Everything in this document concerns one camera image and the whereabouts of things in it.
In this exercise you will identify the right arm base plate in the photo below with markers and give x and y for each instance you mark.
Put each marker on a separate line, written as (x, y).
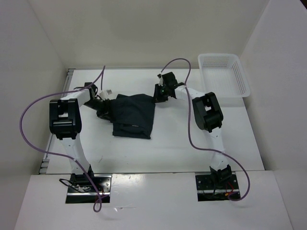
(207, 191)

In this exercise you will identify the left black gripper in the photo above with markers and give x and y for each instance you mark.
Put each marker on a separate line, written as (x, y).
(106, 113)

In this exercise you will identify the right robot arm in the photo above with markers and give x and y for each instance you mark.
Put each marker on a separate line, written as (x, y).
(208, 117)

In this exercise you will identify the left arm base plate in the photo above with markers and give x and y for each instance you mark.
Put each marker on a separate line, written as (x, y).
(81, 191)

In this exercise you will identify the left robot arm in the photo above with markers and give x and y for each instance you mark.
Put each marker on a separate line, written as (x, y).
(66, 124)

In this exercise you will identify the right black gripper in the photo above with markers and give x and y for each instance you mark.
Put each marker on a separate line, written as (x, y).
(157, 97)

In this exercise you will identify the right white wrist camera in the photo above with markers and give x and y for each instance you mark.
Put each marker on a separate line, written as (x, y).
(161, 81)

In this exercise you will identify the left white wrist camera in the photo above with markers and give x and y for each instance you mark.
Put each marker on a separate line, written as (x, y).
(105, 94)

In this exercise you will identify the white perforated plastic basket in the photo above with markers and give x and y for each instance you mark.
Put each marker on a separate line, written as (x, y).
(223, 75)

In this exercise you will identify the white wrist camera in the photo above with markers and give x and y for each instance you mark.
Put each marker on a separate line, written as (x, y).
(105, 94)
(161, 81)

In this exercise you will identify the dark navy shorts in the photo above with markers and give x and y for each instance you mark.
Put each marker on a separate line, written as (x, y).
(132, 116)

